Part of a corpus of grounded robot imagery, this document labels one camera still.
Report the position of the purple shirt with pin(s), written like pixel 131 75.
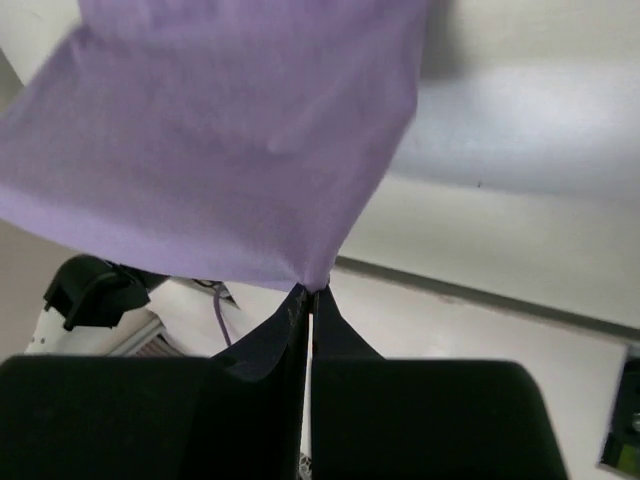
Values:
pixel 223 140

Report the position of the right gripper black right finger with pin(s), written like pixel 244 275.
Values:
pixel 379 418

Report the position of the aluminium table edge rail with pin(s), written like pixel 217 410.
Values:
pixel 147 342

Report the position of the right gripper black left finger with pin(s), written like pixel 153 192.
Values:
pixel 236 415

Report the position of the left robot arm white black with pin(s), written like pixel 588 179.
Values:
pixel 95 307

